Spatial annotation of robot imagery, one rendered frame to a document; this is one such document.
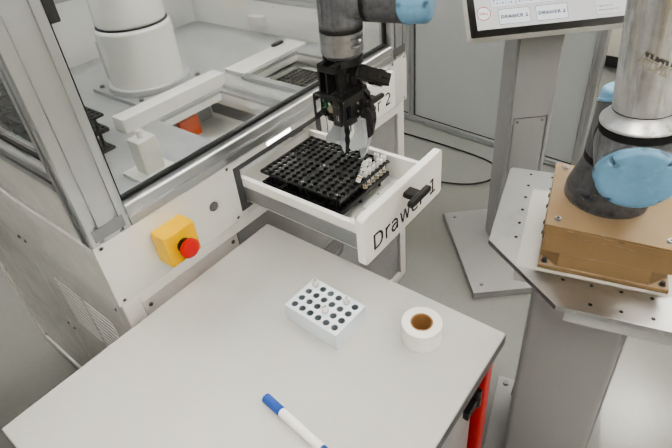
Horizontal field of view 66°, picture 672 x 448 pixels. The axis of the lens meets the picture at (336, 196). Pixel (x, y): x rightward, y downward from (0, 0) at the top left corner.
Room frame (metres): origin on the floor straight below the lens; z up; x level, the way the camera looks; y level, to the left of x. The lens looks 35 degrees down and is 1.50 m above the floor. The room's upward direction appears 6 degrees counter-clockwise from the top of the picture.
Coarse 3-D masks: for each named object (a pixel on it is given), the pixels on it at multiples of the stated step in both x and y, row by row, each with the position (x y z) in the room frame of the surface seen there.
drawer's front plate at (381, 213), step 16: (432, 160) 0.90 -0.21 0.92; (416, 176) 0.86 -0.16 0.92; (432, 176) 0.91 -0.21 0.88; (384, 192) 0.80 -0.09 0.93; (400, 192) 0.81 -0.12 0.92; (368, 208) 0.76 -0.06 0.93; (384, 208) 0.77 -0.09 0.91; (400, 208) 0.81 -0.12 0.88; (368, 224) 0.73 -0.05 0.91; (384, 224) 0.77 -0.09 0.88; (400, 224) 0.81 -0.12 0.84; (368, 240) 0.73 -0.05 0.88; (384, 240) 0.77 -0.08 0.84; (368, 256) 0.73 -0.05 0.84
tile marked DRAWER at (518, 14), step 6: (528, 6) 1.53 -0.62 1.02; (498, 12) 1.52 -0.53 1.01; (504, 12) 1.52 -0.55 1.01; (510, 12) 1.52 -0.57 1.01; (516, 12) 1.52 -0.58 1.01; (522, 12) 1.52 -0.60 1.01; (528, 12) 1.51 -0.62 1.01; (504, 18) 1.51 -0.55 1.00; (510, 18) 1.51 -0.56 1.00; (516, 18) 1.51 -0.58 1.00; (522, 18) 1.50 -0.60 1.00; (528, 18) 1.50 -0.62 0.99; (504, 24) 1.50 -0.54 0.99
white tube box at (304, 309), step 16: (304, 288) 0.70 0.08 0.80; (320, 288) 0.70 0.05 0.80; (288, 304) 0.66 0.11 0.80; (304, 304) 0.66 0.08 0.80; (320, 304) 0.66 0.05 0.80; (336, 304) 0.65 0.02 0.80; (352, 304) 0.65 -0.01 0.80; (304, 320) 0.63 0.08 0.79; (320, 320) 0.62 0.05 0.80; (336, 320) 0.61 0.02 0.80; (352, 320) 0.61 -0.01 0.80; (320, 336) 0.61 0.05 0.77; (336, 336) 0.58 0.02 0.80
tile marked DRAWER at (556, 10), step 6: (540, 6) 1.52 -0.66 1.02; (546, 6) 1.52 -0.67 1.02; (552, 6) 1.52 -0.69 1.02; (558, 6) 1.52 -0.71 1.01; (564, 6) 1.52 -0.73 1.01; (540, 12) 1.51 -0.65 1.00; (546, 12) 1.51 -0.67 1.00; (552, 12) 1.51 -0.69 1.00; (558, 12) 1.51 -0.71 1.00; (564, 12) 1.51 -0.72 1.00; (540, 18) 1.50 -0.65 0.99; (546, 18) 1.50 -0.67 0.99; (552, 18) 1.50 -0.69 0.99; (558, 18) 1.50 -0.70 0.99
